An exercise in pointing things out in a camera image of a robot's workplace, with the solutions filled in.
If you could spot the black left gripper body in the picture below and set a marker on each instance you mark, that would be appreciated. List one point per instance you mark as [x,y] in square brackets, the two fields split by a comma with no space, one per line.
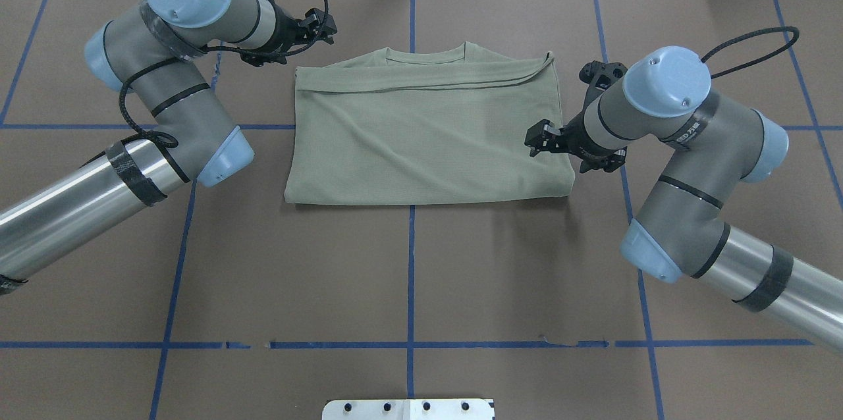
[288,22]

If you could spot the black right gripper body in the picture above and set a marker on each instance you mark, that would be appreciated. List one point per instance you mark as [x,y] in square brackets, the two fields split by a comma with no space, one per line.
[579,134]

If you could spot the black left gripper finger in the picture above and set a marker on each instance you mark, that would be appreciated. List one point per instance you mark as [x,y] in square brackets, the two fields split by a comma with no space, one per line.
[317,25]

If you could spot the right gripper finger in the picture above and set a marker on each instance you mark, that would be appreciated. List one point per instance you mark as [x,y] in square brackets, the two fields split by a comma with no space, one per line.
[554,147]
[544,133]

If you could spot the olive green long-sleeve shirt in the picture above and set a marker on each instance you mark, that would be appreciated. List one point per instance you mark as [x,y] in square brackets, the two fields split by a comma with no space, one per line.
[395,128]

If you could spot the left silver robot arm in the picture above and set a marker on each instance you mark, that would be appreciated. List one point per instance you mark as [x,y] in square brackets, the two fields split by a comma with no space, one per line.
[181,131]

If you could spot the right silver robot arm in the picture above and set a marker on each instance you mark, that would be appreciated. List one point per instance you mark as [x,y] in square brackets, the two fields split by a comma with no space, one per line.
[718,143]

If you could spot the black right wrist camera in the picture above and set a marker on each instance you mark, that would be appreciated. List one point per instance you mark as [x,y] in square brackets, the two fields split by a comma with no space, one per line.
[599,77]

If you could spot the white camera mast pedestal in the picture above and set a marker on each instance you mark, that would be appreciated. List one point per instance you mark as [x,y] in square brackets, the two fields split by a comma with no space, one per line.
[425,408]

